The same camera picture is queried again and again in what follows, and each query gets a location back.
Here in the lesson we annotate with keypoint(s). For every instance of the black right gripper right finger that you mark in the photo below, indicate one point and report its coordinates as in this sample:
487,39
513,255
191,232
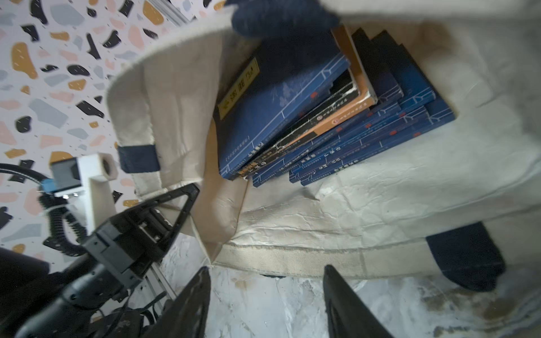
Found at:
347,315

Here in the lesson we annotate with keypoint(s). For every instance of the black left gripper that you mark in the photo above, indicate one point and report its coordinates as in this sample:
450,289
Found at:
128,243

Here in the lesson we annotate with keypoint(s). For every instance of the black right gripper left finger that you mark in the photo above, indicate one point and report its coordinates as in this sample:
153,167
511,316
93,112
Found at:
187,315

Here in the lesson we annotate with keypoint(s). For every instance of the beige canvas floral tote bag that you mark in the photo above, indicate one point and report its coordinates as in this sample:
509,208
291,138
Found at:
371,219

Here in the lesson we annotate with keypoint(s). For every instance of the blue book yellow label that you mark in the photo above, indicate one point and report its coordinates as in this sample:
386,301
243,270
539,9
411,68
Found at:
278,82

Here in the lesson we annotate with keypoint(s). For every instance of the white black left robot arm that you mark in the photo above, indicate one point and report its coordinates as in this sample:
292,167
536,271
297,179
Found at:
59,304

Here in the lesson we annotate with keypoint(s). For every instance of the black marbled spine book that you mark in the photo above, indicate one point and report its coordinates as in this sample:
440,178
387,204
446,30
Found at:
344,89

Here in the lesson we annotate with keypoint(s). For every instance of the blue Little Prince book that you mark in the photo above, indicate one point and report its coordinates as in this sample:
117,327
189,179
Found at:
385,87

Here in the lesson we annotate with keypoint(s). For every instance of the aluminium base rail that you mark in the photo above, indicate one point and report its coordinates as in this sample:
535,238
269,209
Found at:
155,286

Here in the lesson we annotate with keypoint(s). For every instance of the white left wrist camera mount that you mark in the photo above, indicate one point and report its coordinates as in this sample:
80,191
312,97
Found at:
85,182

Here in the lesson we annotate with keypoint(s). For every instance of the aluminium corner frame post left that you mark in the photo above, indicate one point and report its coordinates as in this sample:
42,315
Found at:
168,10

